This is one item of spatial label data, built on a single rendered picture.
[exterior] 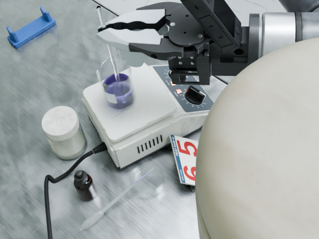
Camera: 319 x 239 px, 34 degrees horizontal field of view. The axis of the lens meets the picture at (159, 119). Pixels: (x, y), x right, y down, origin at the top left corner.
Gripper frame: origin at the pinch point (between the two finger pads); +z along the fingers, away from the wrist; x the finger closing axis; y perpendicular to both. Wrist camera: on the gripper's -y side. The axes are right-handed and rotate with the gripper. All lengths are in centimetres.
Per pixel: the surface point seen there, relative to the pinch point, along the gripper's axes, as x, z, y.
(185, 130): -0.3, -9.2, 23.3
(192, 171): -8.0, -10.8, 23.7
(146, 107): -0.3, -3.4, 17.3
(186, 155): -5.1, -9.8, 23.5
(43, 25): 24.9, 22.3, 24.8
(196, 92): 4.9, -10.7, 19.7
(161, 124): -2.2, -5.7, 19.1
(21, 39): 20.9, 26.1, 24.8
